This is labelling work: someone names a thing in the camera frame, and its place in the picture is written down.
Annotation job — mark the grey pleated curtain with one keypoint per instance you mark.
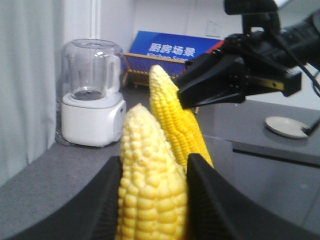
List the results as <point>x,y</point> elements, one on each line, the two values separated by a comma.
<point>31,40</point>

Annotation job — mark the wooden dish rack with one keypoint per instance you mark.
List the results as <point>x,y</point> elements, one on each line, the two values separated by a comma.
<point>147,72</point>

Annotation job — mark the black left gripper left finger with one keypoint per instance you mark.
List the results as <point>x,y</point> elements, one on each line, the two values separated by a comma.
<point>36,206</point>

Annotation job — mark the blue red kitchen sign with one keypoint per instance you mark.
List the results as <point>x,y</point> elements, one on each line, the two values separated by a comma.
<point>155,48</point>

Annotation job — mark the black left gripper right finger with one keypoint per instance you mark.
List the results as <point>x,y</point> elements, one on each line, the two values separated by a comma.
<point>220,212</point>

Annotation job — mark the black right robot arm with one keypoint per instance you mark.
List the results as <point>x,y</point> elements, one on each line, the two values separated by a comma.
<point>300,41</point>

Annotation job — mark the beige round plate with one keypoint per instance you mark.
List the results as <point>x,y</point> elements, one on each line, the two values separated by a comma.
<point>287,127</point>

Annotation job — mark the white blender with clear jar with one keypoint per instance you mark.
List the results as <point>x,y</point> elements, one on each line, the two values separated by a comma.
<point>92,107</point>

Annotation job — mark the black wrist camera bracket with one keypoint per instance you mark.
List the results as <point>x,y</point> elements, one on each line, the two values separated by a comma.
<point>256,14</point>

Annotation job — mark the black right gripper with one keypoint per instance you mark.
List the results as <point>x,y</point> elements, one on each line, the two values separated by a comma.
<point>244,65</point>

